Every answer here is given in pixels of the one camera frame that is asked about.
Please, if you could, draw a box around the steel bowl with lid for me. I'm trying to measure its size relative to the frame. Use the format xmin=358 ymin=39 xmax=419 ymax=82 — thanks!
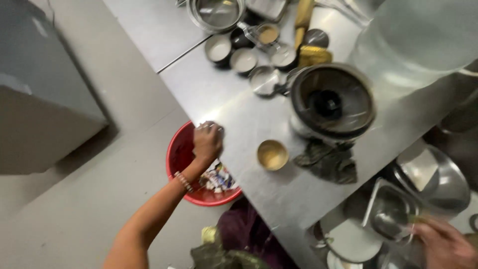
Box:
xmin=302 ymin=28 xmax=330 ymax=49

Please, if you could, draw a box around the heap of wrappers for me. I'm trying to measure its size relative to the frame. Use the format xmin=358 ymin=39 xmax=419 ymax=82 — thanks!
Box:
xmin=199 ymin=160 xmax=239 ymax=194

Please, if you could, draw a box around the white plate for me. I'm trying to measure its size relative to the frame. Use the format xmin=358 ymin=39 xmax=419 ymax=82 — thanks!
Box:
xmin=324 ymin=218 xmax=384 ymax=264

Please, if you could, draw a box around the round steel sieve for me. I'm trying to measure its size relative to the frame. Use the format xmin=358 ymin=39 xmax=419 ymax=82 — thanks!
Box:
xmin=186 ymin=0 xmax=247 ymax=34

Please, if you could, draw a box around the person's green scarf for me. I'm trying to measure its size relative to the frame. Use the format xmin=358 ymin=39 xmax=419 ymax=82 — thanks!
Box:
xmin=190 ymin=226 xmax=271 ymax=269

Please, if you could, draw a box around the small steel cup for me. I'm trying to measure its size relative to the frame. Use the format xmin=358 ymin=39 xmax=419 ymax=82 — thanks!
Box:
xmin=229 ymin=47 xmax=259 ymax=75
xmin=248 ymin=66 xmax=282 ymax=98
xmin=204 ymin=34 xmax=233 ymax=68
xmin=269 ymin=42 xmax=298 ymax=71

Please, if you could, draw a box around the dark small bowl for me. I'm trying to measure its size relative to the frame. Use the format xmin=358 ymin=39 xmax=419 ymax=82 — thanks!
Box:
xmin=230 ymin=27 xmax=254 ymax=49

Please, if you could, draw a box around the large steel platter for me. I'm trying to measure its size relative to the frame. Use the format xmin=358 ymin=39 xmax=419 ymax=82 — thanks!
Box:
xmin=347 ymin=0 xmax=478 ymax=98

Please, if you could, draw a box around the wooden rolling pin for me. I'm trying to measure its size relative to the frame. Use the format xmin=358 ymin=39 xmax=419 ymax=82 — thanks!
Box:
xmin=294 ymin=0 xmax=315 ymax=51

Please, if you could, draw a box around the red plastic bin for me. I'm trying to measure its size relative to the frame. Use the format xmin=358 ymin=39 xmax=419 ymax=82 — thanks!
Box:
xmin=166 ymin=121 xmax=243 ymax=207

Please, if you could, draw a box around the large steel bowl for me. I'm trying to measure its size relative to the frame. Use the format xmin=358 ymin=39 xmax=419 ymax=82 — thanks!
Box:
xmin=388 ymin=138 xmax=471 ymax=218

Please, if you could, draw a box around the small brass bowl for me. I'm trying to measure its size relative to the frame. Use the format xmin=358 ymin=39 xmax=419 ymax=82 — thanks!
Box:
xmin=256 ymin=139 xmax=290 ymax=172

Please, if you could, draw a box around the steel tray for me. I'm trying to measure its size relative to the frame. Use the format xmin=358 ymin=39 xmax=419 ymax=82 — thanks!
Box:
xmin=244 ymin=0 xmax=290 ymax=22

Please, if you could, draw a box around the black mixer grinder jar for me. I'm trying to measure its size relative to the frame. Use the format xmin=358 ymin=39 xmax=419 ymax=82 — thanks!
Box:
xmin=289 ymin=63 xmax=377 ymax=145

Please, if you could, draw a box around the beaded bracelet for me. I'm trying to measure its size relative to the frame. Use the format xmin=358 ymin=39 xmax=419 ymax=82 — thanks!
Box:
xmin=174 ymin=171 xmax=195 ymax=194

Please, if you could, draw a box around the dark green cloth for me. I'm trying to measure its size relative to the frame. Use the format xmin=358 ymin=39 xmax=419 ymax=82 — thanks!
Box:
xmin=293 ymin=140 xmax=358 ymax=185

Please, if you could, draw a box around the grey cabinet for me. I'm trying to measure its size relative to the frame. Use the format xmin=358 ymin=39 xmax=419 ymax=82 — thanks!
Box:
xmin=0 ymin=0 xmax=109 ymax=175

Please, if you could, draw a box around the glass cup with brown powder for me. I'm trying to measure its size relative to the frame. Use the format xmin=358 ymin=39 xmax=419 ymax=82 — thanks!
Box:
xmin=238 ymin=22 xmax=281 ymax=48

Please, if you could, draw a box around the person's right hand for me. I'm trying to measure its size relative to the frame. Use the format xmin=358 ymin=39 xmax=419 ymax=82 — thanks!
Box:
xmin=410 ymin=217 xmax=478 ymax=269

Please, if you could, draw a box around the yellow packet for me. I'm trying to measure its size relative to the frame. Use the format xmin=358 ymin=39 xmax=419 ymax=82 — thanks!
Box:
xmin=298 ymin=45 xmax=333 ymax=68

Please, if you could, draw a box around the person's purple garment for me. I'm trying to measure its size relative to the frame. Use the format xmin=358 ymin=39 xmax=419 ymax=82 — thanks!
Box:
xmin=217 ymin=197 xmax=299 ymax=269

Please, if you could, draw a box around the person's left hand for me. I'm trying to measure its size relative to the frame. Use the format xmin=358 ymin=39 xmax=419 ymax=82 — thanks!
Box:
xmin=192 ymin=121 xmax=225 ymax=162

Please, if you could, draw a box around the square steel container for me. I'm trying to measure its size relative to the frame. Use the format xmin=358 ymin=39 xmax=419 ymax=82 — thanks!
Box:
xmin=361 ymin=177 xmax=421 ymax=246

